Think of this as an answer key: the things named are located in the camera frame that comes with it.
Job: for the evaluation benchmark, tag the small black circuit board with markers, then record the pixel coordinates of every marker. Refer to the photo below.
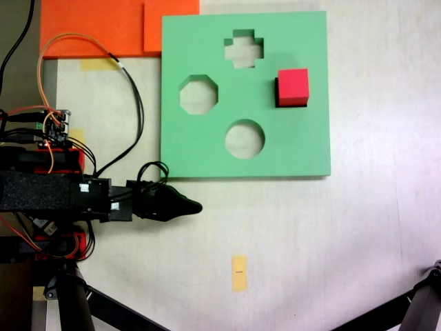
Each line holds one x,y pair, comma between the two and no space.
48,228

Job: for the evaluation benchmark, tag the yellow tape strip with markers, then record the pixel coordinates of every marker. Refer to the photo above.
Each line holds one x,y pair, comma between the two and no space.
93,65

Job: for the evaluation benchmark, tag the red square block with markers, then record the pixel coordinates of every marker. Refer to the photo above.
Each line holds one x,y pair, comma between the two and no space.
293,84

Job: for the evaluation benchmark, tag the yellow marker tape with line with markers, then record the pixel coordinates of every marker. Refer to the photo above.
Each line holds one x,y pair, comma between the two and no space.
239,281

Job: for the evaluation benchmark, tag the circuit board with green terminal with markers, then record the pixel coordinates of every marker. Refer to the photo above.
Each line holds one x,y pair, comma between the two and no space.
55,132

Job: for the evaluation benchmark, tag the yellow tape square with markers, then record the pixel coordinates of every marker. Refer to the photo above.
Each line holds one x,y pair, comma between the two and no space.
38,293

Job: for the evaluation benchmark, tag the orange block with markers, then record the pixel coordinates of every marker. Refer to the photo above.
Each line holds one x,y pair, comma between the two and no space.
151,27

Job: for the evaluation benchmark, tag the black tripod with grey joint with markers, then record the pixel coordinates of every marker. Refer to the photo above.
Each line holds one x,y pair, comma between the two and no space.
74,310

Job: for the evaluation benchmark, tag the black tripod leg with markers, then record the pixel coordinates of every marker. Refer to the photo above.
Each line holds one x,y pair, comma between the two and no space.
423,303

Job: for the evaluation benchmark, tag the small yellow tape piece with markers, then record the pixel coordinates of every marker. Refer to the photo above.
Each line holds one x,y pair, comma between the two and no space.
78,135

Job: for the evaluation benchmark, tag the green shape sorting board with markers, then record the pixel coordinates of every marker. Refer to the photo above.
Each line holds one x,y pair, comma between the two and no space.
206,155

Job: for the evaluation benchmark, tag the orange flat plate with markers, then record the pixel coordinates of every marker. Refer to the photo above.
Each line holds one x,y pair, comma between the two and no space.
86,17

